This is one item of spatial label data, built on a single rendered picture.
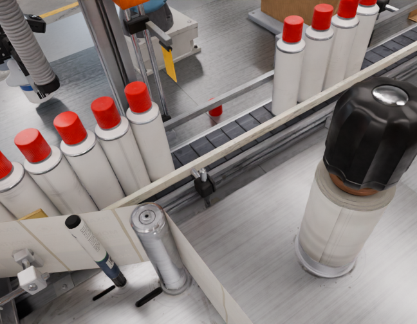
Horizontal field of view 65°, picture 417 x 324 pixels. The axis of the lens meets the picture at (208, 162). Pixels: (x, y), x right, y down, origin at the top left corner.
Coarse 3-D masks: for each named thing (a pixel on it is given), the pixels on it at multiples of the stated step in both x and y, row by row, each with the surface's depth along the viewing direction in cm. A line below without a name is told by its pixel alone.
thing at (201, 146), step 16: (416, 32) 86; (384, 48) 83; (400, 48) 82; (368, 64) 79; (400, 64) 79; (336, 96) 73; (256, 112) 72; (304, 112) 70; (224, 128) 69; (240, 128) 69; (192, 144) 67; (208, 144) 67; (256, 144) 66; (176, 160) 65; (192, 160) 64; (224, 160) 64; (192, 176) 62; (160, 192) 60
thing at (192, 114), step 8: (400, 8) 79; (408, 8) 79; (416, 8) 81; (384, 16) 77; (392, 16) 77; (400, 16) 79; (376, 24) 76; (272, 72) 67; (256, 80) 66; (264, 80) 66; (240, 88) 64; (248, 88) 65; (224, 96) 63; (232, 96) 64; (208, 104) 62; (216, 104) 63; (184, 112) 61; (192, 112) 61; (200, 112) 62; (168, 120) 60; (176, 120) 60; (184, 120) 61; (168, 128) 60; (104, 152) 56; (72, 168) 55
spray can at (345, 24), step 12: (348, 0) 58; (348, 12) 60; (336, 24) 62; (348, 24) 61; (336, 36) 63; (348, 36) 63; (336, 48) 65; (348, 48) 65; (336, 60) 67; (336, 72) 69; (324, 84) 72
